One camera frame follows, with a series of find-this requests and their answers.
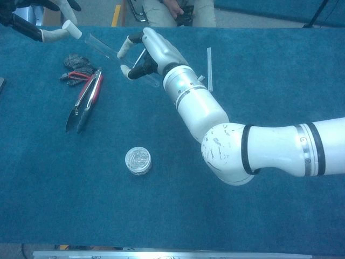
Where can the black phone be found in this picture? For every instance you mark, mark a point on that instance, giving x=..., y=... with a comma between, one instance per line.
x=187, y=13

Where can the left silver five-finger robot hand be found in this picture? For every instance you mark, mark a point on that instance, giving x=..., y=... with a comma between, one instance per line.
x=27, y=25

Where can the thin pale stirring rod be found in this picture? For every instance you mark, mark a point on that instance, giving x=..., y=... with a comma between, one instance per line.
x=138, y=58

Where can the yellow striped post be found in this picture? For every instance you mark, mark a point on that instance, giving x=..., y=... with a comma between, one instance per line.
x=116, y=16

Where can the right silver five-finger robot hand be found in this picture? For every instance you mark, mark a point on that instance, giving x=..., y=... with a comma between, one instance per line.
x=161, y=48

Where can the blue carpet table cover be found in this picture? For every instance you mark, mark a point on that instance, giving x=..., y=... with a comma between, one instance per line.
x=81, y=210

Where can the silver metal cabinet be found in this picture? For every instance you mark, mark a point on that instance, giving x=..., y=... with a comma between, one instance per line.
x=27, y=13

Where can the clear glass rod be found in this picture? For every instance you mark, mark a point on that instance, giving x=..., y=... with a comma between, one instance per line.
x=209, y=62

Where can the seated person in beige trousers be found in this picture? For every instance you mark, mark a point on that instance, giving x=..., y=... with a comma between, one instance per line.
x=156, y=13

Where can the brown cardboard box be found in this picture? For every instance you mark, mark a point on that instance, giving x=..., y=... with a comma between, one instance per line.
x=52, y=17

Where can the grey knit work glove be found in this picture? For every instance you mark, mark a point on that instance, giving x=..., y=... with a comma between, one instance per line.
x=75, y=62

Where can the small white cap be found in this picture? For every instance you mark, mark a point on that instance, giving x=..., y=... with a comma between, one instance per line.
x=72, y=29

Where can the chrome chair leg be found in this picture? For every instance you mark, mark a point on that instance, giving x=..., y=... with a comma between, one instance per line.
x=136, y=10

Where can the black tripod leg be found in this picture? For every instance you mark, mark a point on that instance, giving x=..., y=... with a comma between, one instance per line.
x=315, y=16

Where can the aluminium frame rail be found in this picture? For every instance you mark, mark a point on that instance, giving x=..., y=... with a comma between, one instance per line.
x=172, y=255

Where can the wide clear glass test tube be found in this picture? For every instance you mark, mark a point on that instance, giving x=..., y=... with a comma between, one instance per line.
x=99, y=46

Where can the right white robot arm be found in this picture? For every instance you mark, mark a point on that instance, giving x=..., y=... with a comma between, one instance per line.
x=269, y=151

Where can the white round lid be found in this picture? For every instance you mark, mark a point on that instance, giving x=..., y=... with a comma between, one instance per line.
x=138, y=160

